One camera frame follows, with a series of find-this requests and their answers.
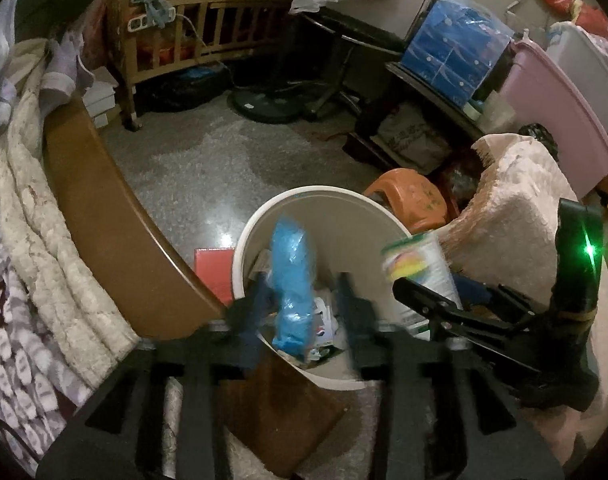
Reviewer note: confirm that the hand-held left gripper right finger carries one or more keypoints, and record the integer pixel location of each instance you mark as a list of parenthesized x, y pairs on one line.
[(351, 320)]

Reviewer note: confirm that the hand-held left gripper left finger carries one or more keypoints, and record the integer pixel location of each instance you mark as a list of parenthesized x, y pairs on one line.
[(251, 320)]

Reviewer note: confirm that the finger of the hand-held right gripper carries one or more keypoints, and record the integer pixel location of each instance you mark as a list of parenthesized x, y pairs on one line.
[(471, 290), (434, 310)]

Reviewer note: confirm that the large blue plastic wrapper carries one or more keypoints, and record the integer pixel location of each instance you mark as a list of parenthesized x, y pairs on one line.
[(294, 270)]

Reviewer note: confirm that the white plastic bucket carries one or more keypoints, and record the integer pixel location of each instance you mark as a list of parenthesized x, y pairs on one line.
[(344, 220)]

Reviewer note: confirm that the crumpled pale wrapper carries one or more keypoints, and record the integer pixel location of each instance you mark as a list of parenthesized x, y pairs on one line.
[(326, 325)]

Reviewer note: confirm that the pink fleece cloth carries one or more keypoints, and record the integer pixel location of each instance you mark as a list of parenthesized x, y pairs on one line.
[(509, 210)]

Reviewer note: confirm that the orange plastic stool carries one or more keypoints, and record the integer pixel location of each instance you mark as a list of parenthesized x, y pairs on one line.
[(409, 195)]

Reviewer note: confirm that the grey printed bag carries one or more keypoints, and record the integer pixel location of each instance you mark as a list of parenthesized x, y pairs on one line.
[(414, 135)]

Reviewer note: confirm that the black plastic bag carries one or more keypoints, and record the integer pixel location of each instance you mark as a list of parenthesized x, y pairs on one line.
[(539, 137)]

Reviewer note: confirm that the dark wooden table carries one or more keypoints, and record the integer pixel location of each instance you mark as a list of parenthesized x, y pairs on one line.
[(424, 91)]

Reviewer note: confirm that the pink plastic tub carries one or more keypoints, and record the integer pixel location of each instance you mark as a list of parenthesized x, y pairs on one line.
[(549, 95)]

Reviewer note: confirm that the black fan base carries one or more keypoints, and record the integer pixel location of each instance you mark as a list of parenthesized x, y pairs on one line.
[(269, 105)]

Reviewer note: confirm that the cream fleece blanket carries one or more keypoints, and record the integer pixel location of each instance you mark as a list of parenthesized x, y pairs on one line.
[(43, 240)]

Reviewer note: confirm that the blue tissue multipack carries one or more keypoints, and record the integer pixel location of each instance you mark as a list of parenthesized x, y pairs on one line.
[(449, 45)]

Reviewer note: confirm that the stack of white boxes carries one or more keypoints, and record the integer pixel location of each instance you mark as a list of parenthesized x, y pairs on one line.
[(101, 100)]

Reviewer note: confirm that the clear storage box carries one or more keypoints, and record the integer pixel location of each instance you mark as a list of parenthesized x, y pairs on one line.
[(584, 45)]

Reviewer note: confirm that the black chair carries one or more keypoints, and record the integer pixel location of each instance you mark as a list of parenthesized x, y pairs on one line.
[(344, 30)]

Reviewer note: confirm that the lavender cloth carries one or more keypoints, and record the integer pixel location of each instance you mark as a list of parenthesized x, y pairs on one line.
[(66, 75)]

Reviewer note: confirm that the wooden crib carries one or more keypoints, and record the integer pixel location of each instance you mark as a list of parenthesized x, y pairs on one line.
[(208, 15)]

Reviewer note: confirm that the white power strip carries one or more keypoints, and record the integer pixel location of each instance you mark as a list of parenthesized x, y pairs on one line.
[(136, 23)]

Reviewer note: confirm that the blue knotted cloth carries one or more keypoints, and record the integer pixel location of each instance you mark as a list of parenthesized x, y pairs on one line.
[(156, 7)]

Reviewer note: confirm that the wooden bed frame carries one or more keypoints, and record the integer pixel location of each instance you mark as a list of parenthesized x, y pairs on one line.
[(93, 185)]

